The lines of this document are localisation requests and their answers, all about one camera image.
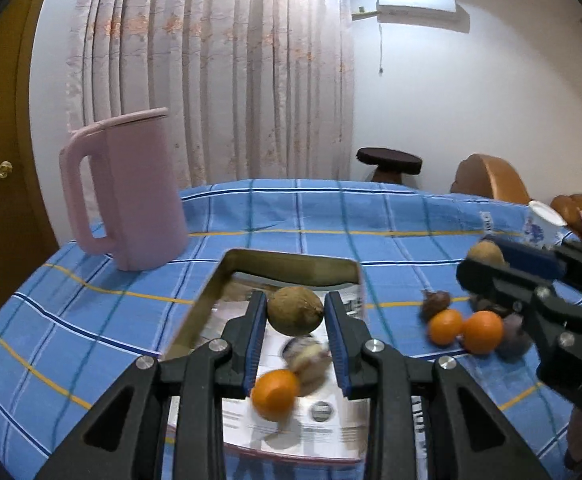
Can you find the pink pitcher with lid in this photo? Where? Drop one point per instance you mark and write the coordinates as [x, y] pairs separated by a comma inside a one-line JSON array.
[[141, 195]]

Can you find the dark round wooden stool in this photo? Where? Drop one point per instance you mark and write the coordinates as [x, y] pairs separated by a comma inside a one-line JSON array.
[[388, 159]]

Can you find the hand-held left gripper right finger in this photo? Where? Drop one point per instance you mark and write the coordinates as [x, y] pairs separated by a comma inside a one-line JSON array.
[[336, 345]]

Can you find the white air conditioner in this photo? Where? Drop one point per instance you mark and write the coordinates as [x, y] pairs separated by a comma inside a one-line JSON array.
[[416, 5]]

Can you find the pink floral curtain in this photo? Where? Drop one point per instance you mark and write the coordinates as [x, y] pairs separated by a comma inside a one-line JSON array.
[[211, 75]]

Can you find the dark purple passion fruit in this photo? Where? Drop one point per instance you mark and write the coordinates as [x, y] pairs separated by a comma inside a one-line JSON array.
[[516, 342]]

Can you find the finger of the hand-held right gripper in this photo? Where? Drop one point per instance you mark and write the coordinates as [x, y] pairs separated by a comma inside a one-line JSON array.
[[501, 280], [531, 256]]

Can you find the orange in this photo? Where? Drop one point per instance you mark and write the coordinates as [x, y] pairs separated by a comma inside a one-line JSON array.
[[446, 326], [483, 332], [275, 395]]

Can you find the brass door knob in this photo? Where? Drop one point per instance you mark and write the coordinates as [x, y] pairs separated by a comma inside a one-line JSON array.
[[5, 168]]

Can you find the blue plaid tablecloth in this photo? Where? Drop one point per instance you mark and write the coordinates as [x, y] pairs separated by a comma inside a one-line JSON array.
[[121, 320]]

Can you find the orange brown cushion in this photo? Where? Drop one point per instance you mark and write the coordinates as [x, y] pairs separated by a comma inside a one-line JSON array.
[[578, 207]]

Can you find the metal tray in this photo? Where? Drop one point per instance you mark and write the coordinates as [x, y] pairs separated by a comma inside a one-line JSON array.
[[196, 310]]

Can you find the printed paper sheet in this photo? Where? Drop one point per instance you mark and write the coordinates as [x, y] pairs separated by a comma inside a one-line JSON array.
[[331, 425]]

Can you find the pale brown fruit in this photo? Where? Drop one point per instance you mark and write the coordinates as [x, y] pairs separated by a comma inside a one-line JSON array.
[[310, 360]]

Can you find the brown leather chair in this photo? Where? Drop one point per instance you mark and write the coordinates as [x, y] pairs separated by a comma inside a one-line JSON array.
[[491, 177]]

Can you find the brown kiwi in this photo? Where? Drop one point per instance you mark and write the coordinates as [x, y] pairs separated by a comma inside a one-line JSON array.
[[487, 253], [295, 310]]

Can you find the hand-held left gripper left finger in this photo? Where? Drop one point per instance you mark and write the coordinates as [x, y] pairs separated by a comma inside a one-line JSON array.
[[256, 340]]

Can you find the yellow wooden door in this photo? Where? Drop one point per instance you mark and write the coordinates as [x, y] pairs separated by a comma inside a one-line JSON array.
[[6, 110]]

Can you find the white paper cup blue print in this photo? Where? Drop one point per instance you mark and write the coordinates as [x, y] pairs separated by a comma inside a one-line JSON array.
[[538, 227]]

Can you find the small dark brown fruit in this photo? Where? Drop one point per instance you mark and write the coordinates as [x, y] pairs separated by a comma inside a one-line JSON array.
[[433, 302]]

